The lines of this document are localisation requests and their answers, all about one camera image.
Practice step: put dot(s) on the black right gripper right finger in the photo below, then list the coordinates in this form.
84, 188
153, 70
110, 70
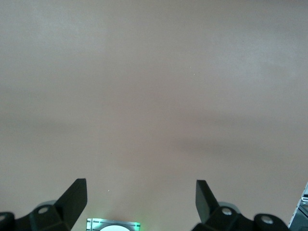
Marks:
209, 207

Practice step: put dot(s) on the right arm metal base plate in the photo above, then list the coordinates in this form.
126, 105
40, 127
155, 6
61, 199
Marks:
93, 223

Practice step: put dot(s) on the grey metal frame rail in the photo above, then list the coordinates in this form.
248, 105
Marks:
300, 207

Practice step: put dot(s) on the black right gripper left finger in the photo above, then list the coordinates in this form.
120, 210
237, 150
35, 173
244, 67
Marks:
72, 204

